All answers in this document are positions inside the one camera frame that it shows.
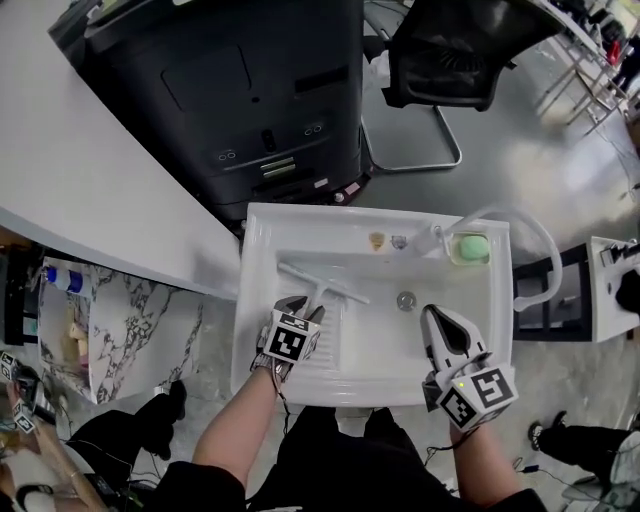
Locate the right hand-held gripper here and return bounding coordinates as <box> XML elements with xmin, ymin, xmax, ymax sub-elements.
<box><xmin>420</xmin><ymin>303</ymin><xmax>519</xmax><ymax>434</ymax></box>

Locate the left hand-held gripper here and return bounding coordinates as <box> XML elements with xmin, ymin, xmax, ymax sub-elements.
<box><xmin>249</xmin><ymin>294</ymin><xmax>328</xmax><ymax>384</ymax></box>

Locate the white squeegee orange handle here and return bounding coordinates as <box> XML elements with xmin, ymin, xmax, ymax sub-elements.
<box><xmin>276</xmin><ymin>261</ymin><xmax>372</xmax><ymax>321</ymax></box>

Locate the person's left forearm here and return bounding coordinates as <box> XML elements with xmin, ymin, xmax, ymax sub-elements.
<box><xmin>192</xmin><ymin>369</ymin><xmax>282</xmax><ymax>501</ymax></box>

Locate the person's right forearm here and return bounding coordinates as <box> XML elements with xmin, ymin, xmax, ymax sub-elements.
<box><xmin>447</xmin><ymin>424</ymin><xmax>522</xmax><ymax>512</ymax></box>

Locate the white washboard sink basin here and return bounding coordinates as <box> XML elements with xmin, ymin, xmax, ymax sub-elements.
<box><xmin>229</xmin><ymin>202</ymin><xmax>516</xmax><ymax>409</ymax></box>

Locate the green soap bar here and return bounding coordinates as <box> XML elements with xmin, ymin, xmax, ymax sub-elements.
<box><xmin>458</xmin><ymin>234</ymin><xmax>490</xmax><ymax>262</ymax></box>

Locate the white flexible faucet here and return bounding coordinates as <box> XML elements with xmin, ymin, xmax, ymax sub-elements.
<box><xmin>412</xmin><ymin>208</ymin><xmax>562</xmax><ymax>314</ymax></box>

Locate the small white sink basin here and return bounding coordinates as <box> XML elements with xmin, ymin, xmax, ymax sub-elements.
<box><xmin>584</xmin><ymin>235</ymin><xmax>640</xmax><ymax>344</ymax></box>

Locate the white marble counter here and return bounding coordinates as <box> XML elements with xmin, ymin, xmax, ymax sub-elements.
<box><xmin>37</xmin><ymin>255</ymin><xmax>207</xmax><ymax>405</ymax></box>

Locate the person's black clothing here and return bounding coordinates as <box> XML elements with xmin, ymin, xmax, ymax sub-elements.
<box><xmin>164</xmin><ymin>407</ymin><xmax>551</xmax><ymax>512</ymax></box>

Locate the black cloth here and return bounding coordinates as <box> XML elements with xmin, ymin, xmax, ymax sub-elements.
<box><xmin>614</xmin><ymin>268</ymin><xmax>640</xmax><ymax>316</ymax></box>

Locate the large black machine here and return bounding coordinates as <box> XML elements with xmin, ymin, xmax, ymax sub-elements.
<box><xmin>49</xmin><ymin>0</ymin><xmax>375</xmax><ymax>224</ymax></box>

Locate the wooden block pile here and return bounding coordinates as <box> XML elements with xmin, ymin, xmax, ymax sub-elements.
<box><xmin>68</xmin><ymin>319</ymin><xmax>91</xmax><ymax>364</ymax></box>

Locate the blue capped white bottle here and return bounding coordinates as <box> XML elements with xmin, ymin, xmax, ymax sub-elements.
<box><xmin>43</xmin><ymin>266</ymin><xmax>95</xmax><ymax>297</ymax></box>

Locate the black office chair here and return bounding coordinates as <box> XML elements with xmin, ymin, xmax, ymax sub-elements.
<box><xmin>360</xmin><ymin>0</ymin><xmax>566</xmax><ymax>174</ymax></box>

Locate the dark drawer cabinet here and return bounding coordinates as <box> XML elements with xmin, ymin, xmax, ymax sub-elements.
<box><xmin>2</xmin><ymin>244</ymin><xmax>44</xmax><ymax>347</ymax></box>

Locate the white long table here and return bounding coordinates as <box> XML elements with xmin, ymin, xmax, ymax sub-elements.
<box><xmin>534</xmin><ymin>0</ymin><xmax>631</xmax><ymax>136</ymax></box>

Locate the black sink stand frame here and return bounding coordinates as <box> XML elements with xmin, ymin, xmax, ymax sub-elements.
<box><xmin>512</xmin><ymin>243</ymin><xmax>597</xmax><ymax>344</ymax></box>

